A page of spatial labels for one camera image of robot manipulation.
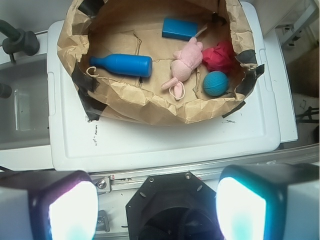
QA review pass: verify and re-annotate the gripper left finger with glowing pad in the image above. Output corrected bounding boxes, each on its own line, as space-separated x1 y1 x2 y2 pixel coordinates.
0 170 99 240

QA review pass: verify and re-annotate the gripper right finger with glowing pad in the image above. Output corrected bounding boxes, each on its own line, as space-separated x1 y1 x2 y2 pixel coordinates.
216 163 320 240

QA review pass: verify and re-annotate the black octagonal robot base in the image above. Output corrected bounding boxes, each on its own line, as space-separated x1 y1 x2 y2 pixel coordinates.
125 171 224 240

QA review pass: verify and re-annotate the blue rectangular block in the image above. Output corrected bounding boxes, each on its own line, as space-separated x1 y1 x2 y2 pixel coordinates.
162 18 198 41

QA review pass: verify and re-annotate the clear plastic bin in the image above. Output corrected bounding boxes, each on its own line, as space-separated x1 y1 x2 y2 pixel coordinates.
0 54 50 150

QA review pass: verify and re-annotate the blue rubber ball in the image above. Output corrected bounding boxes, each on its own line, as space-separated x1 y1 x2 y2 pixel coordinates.
203 71 229 97

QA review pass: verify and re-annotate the red crumpled paper ball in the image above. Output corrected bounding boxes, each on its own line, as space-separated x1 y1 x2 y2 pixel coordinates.
202 40 235 74

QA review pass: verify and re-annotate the blue plastic bottle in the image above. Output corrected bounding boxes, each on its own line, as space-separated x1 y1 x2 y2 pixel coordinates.
89 53 153 78

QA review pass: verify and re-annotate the pink plush bunny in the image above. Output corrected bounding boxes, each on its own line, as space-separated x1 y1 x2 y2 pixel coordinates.
161 37 203 101

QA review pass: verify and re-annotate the brown paper bag bin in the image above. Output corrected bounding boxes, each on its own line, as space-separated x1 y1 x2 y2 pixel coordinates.
57 0 265 126

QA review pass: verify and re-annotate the metal corner bracket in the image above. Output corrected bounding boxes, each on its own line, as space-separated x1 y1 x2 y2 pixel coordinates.
92 176 112 195

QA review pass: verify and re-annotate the aluminium extrusion rail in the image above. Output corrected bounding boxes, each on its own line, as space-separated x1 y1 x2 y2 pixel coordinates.
89 143 320 191

